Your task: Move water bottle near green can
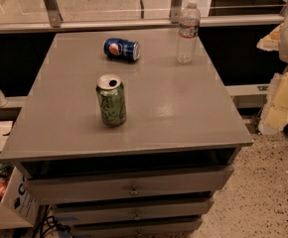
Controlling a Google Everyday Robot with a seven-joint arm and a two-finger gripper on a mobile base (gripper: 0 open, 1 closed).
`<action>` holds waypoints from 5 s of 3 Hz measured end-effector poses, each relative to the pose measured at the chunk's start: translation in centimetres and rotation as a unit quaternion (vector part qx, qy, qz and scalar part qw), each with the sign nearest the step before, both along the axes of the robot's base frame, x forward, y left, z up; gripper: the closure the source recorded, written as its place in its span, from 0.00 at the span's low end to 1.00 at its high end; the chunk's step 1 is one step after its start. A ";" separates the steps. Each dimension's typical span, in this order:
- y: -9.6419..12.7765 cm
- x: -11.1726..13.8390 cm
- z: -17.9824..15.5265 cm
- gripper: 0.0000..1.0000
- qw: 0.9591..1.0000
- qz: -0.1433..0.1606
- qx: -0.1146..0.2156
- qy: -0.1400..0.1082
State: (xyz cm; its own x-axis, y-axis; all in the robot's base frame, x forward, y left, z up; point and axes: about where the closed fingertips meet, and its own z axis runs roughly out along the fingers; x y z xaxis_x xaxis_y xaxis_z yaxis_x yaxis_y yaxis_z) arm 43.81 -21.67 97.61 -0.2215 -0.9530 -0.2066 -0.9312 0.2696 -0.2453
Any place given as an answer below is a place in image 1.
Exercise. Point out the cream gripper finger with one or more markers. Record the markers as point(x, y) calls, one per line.
point(274, 116)
point(271, 41)

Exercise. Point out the clear plastic water bottle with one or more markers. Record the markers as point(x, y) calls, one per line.
point(188, 32)

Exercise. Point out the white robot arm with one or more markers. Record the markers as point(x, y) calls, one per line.
point(283, 44)

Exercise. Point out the blue Pepsi can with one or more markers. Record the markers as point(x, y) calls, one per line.
point(122, 49)

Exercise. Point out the green soda can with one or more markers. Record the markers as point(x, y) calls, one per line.
point(111, 99)

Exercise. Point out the top grey drawer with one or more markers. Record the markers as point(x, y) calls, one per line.
point(83, 189)

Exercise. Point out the grey drawer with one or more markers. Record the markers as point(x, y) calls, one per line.
point(138, 229)
point(83, 189)
point(134, 211)

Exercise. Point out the bottom grey drawer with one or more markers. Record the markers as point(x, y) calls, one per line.
point(138, 229)

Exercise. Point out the grey drawer cabinet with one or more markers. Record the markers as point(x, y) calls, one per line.
point(178, 116)

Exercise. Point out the middle grey drawer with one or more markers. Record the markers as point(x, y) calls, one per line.
point(134, 211)

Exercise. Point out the white cardboard box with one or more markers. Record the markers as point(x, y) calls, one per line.
point(18, 209)

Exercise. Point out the metal frame rail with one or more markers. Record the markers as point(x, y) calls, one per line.
point(21, 16)

